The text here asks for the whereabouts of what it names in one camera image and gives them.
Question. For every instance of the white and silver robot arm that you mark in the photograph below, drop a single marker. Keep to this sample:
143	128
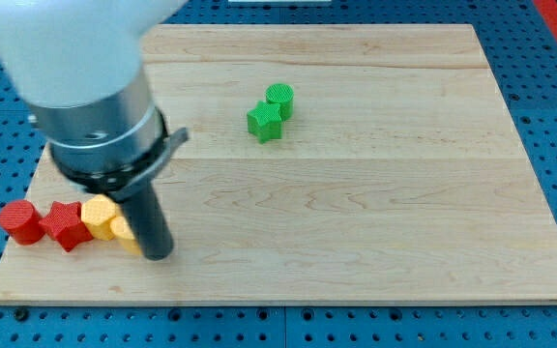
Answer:
77	64

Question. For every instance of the light wooden board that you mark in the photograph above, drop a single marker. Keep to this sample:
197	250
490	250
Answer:
400	180

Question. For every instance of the green star block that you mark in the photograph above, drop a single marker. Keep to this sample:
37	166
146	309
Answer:
264	121

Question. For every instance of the green cylinder block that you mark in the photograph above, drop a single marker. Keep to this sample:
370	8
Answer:
283	95

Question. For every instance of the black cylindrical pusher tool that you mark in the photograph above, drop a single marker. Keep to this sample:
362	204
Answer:
144	215

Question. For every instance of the yellow block behind pusher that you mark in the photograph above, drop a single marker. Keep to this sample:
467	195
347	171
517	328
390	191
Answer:
124	236

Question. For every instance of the yellow hexagon block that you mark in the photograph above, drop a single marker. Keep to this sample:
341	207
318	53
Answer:
97	213

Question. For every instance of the red star block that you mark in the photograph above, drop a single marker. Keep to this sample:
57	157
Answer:
63	225

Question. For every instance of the red cylinder block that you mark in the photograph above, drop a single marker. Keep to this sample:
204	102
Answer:
21	220

